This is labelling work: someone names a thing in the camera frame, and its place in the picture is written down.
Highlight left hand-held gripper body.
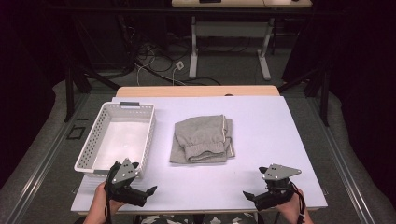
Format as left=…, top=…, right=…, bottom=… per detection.
left=105, top=158, right=148, bottom=208

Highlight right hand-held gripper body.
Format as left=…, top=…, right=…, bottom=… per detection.
left=253, top=163, right=303, bottom=212

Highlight person's left hand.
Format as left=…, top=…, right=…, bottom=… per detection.
left=92, top=182, right=126, bottom=217

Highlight person's right hand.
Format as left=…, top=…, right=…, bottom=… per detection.
left=276, top=189, right=308, bottom=219

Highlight white perforated plastic basket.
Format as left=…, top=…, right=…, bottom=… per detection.
left=73, top=101, right=156, bottom=179

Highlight white table cover board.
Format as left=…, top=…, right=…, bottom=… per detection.
left=70, top=95, right=329, bottom=216

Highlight black metal stand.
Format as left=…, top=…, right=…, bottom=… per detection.
left=63, top=59, right=121, bottom=123
left=277, top=60, right=332, bottom=128

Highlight wooden table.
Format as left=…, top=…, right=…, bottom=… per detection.
left=115, top=85, right=281, bottom=98

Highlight white-legged desk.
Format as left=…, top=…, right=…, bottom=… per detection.
left=171, top=0, right=314, bottom=82

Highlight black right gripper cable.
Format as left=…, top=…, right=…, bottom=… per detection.
left=290, top=182, right=307, bottom=224

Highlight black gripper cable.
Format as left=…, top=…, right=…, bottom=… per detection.
left=105, top=189, right=114, bottom=224
left=290, top=182, right=307, bottom=224

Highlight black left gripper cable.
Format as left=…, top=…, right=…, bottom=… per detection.
left=105, top=189, right=114, bottom=224

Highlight metal floor rail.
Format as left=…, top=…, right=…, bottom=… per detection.
left=309, top=94, right=373, bottom=224
left=5, top=92, right=92, bottom=224

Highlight white floor cable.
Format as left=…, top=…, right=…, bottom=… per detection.
left=135, top=55, right=188, bottom=87

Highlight black floor cables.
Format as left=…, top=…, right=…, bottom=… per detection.
left=124, top=18, right=222, bottom=87

